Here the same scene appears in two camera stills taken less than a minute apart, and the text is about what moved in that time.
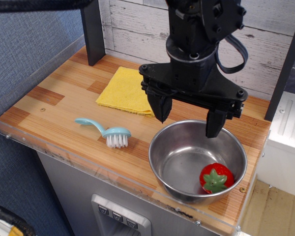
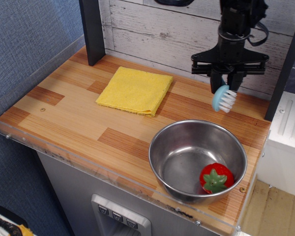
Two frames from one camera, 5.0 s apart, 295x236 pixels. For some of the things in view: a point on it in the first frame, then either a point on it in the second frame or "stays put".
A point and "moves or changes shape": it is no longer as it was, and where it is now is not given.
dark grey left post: [93, 32] stays put
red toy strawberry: [215, 177] stays put
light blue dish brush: [116, 137] moves or changes shape
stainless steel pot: [192, 169] stays put
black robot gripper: [193, 77] -> [231, 58]
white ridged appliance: [285, 145] stays put
